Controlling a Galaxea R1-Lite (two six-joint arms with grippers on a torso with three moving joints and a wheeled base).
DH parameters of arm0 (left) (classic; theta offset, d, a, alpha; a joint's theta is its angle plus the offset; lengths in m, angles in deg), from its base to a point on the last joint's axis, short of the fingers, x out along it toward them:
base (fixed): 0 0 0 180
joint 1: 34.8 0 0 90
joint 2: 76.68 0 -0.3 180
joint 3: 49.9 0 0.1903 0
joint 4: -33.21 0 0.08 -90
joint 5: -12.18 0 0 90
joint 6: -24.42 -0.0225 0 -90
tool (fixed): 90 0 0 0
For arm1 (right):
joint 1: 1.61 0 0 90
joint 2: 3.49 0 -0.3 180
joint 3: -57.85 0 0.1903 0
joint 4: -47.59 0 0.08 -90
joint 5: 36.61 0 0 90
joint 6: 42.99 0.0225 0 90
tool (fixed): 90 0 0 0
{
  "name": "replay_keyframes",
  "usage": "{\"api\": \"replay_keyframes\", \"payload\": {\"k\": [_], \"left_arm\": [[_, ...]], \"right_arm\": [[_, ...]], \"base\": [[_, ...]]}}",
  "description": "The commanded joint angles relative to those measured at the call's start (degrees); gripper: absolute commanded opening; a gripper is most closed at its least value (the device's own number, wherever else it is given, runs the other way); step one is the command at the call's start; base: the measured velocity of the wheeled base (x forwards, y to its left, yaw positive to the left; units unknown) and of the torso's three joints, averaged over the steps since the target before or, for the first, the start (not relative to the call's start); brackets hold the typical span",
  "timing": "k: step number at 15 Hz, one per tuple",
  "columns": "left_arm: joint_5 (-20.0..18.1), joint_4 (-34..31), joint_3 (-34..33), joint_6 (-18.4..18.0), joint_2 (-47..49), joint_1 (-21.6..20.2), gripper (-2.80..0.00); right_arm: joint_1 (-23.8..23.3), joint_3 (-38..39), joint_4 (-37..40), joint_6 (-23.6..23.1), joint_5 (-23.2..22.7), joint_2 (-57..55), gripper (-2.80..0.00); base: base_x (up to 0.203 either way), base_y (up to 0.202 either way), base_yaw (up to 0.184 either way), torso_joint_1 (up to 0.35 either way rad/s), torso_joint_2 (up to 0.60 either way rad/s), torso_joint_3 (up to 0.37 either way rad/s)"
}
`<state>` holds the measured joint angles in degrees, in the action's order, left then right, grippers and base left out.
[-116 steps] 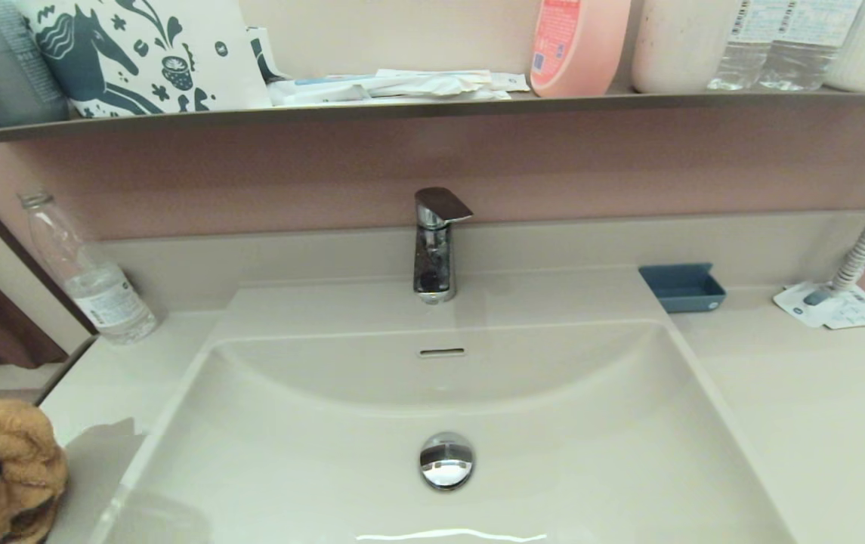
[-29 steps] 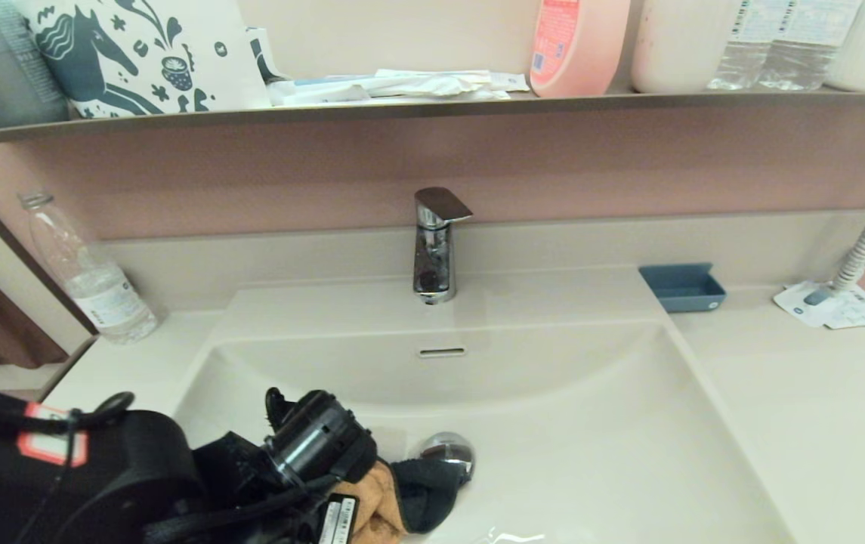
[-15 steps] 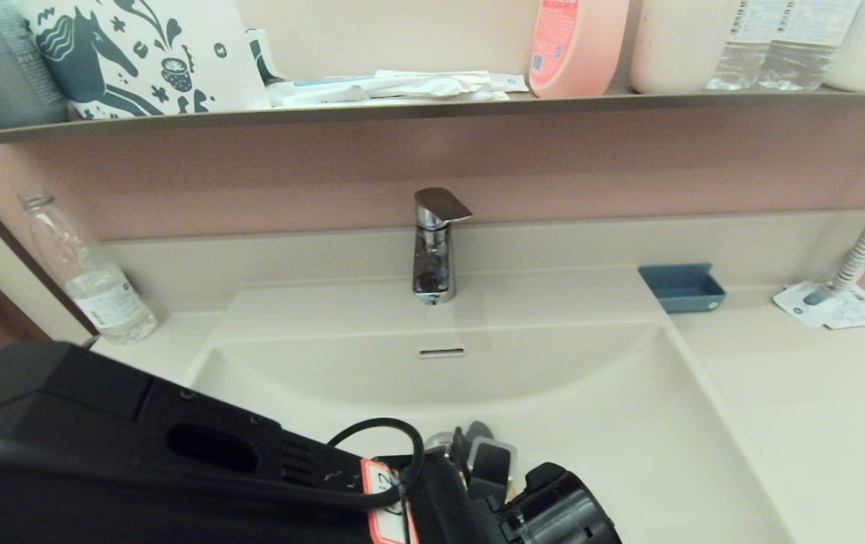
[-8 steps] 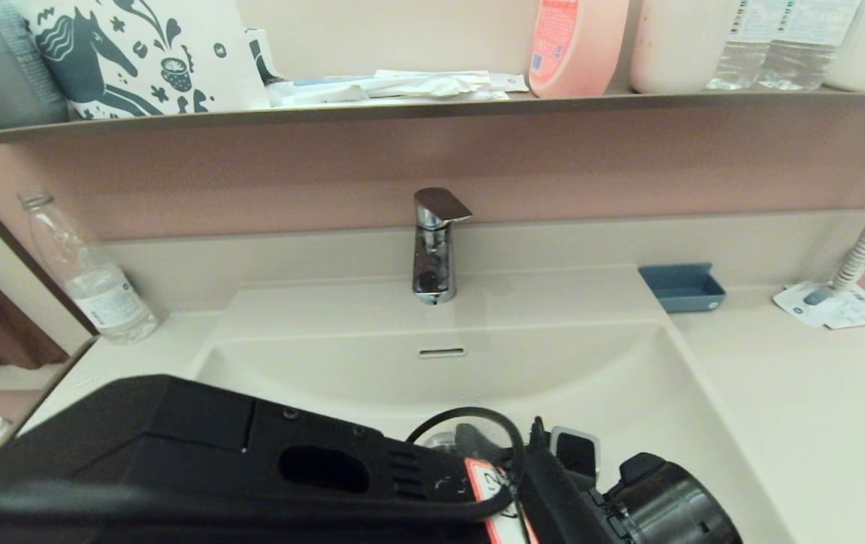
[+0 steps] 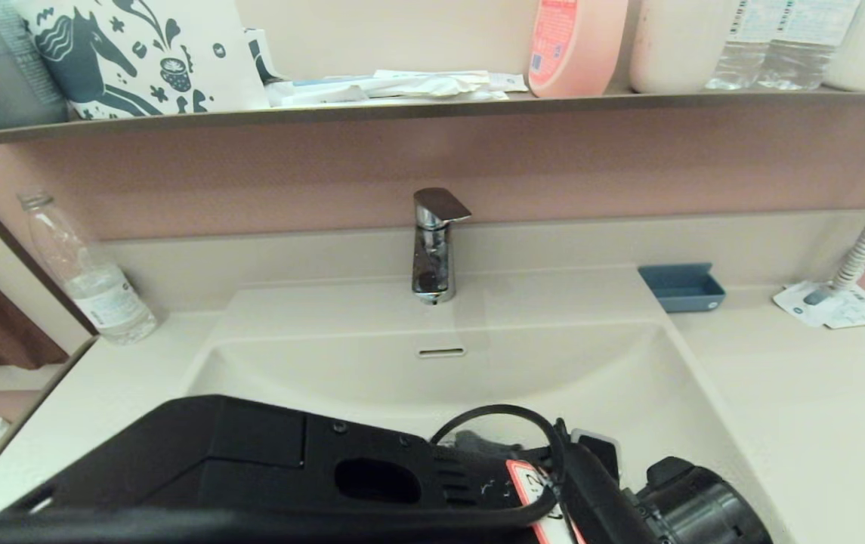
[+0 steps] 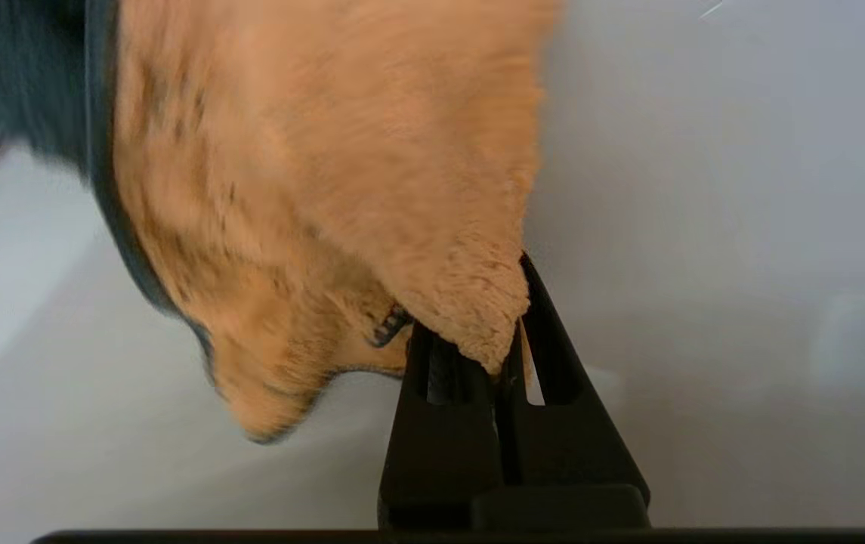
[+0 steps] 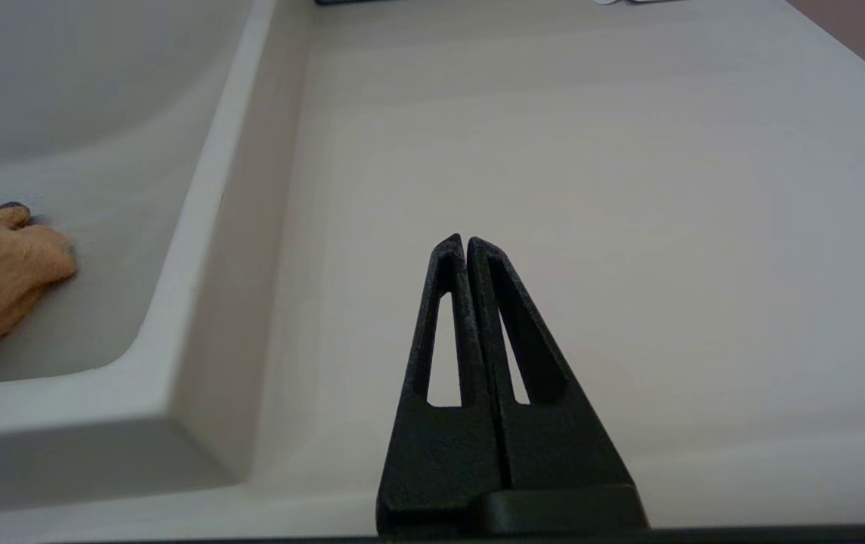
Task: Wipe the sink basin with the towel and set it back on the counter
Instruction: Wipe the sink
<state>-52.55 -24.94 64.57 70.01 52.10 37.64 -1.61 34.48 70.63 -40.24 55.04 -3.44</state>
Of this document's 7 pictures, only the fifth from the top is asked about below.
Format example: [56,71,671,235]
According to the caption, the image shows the chrome faucet lever handle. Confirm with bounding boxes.
[412,187,473,227]

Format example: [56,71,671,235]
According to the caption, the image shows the chrome faucet body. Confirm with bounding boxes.
[410,219,455,305]

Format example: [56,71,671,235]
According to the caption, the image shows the beige ceramic sink basin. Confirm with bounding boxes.
[103,274,795,544]

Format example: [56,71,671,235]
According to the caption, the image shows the white crumpled wrapper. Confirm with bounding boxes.
[366,70,511,101]

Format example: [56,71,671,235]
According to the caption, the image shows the white packet with blue stripe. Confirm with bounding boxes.
[268,74,372,107]

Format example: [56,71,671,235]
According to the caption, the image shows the blue soap dish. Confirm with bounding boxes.
[638,263,727,314]

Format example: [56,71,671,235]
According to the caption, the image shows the pink plastic bottle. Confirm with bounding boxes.
[527,0,630,98]

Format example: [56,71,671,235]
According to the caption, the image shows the small white printed box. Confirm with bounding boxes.
[244,27,292,85]

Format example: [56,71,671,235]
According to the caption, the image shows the white bag with horse print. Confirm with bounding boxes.
[14,0,271,120]

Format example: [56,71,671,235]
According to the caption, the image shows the cream white jar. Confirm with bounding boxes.
[629,0,741,95]

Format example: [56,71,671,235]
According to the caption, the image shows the capless clear plastic bottle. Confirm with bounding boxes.
[18,189,159,346]

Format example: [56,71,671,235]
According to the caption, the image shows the clear plastic water bottle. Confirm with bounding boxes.
[757,0,862,92]
[705,0,773,91]

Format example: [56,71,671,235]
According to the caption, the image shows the white printed paper leaflet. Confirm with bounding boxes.
[772,281,865,331]

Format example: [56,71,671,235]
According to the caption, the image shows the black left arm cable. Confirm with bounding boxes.
[431,404,573,533]

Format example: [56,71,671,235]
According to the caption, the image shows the brown wall shelf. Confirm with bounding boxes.
[0,87,865,150]

